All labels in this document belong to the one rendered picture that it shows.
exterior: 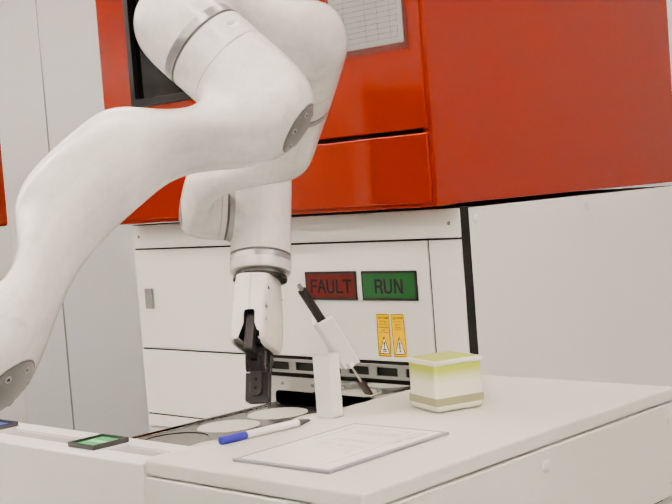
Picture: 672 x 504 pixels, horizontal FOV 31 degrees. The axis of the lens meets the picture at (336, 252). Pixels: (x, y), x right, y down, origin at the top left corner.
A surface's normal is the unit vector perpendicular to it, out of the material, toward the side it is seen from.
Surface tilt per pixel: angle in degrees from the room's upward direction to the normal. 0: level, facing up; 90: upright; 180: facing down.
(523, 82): 90
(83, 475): 90
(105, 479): 90
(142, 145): 92
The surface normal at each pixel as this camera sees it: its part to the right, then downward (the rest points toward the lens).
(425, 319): -0.69, 0.09
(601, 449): 0.72, -0.02
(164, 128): 0.18, -0.01
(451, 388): 0.44, 0.01
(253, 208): 0.11, -0.28
